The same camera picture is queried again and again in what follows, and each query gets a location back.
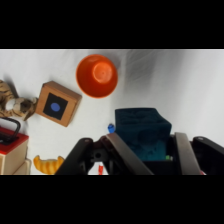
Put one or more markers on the toy croissant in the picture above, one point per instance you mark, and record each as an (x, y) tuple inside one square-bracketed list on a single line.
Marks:
[(48, 165)]

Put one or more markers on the wooden block with blue dot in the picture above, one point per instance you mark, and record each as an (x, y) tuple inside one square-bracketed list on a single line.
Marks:
[(58, 103)]

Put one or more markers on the wooden drawer with red front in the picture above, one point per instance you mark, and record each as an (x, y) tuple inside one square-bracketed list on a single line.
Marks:
[(13, 150)]

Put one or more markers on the striped plush tiger toy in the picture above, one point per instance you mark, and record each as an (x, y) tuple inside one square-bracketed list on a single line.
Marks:
[(16, 105)]

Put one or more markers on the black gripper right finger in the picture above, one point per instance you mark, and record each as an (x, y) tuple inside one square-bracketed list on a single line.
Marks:
[(186, 153)]

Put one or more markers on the blue cube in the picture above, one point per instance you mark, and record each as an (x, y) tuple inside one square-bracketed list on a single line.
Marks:
[(141, 128)]

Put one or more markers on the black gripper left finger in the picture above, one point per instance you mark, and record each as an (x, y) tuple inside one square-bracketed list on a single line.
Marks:
[(126, 155)]

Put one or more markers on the blue marker pen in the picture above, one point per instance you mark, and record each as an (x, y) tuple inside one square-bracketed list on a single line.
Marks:
[(111, 128)]

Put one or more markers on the light wooden box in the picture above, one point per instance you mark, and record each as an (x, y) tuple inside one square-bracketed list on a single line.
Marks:
[(22, 167)]

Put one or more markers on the orange plastic cup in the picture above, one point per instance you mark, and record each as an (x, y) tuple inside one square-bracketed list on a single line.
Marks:
[(96, 76)]

